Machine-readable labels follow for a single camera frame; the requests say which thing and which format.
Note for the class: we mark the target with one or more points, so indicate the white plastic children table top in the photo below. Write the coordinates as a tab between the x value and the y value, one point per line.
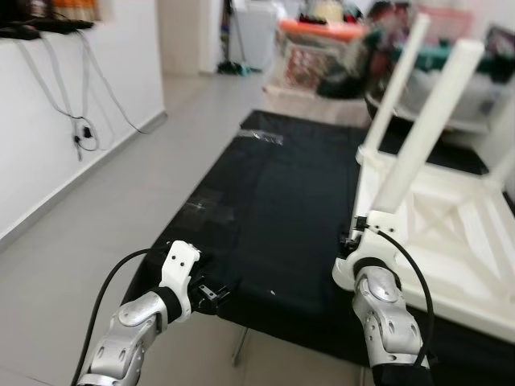
459	241

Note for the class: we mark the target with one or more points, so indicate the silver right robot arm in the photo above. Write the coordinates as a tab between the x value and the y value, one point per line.
386	314

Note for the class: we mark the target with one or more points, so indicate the black tablecloth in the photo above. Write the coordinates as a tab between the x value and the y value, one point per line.
282	201

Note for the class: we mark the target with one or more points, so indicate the clear tape strip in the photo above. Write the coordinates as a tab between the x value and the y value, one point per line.
261	137

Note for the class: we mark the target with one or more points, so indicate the beige low bench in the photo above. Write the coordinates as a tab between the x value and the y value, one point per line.
302	104

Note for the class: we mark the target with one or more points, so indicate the black bag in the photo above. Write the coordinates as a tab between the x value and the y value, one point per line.
350	76

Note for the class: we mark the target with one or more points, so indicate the clear plastic storage box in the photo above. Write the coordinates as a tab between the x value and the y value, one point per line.
475	104

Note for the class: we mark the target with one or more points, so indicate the orange-lidded clear storage box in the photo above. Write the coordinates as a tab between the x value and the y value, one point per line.
310	60

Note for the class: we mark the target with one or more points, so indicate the black power adapter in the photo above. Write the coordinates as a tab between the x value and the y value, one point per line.
83	131

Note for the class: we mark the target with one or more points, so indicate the white fridge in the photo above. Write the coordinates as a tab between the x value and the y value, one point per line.
257	32

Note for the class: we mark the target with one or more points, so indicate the dark photo-print box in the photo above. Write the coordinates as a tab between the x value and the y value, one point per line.
500	42

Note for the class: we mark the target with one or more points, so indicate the beige door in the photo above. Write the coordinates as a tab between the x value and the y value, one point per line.
181	36

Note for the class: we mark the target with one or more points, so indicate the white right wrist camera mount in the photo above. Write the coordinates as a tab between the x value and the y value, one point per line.
374	241

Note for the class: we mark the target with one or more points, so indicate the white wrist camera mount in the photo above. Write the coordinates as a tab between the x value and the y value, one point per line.
374	241
181	261

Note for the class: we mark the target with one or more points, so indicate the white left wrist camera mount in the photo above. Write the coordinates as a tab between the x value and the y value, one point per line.
181	261

